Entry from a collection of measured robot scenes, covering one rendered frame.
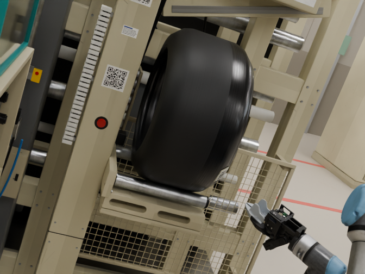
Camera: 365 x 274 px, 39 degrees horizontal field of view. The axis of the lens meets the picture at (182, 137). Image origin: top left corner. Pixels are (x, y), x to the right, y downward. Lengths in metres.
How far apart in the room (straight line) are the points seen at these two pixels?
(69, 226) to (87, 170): 0.22
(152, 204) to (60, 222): 0.35
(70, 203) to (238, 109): 0.68
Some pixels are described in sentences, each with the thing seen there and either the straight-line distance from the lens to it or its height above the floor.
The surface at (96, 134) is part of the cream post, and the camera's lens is 1.78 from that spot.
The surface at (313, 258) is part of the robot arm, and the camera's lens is 1.58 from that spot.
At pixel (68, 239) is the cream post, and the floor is 0.61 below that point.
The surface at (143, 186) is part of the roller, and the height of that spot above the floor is 0.91.
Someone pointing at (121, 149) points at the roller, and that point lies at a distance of 2.02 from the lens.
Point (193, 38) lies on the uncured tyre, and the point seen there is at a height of 1.42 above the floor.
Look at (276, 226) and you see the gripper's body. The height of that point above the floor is 1.00.
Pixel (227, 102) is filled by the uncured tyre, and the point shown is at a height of 1.29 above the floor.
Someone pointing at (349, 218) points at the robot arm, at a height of 1.19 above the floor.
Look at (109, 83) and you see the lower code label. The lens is 1.73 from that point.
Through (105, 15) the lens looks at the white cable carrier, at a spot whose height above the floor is 1.40.
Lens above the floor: 1.56
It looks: 15 degrees down
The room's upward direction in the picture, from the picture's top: 20 degrees clockwise
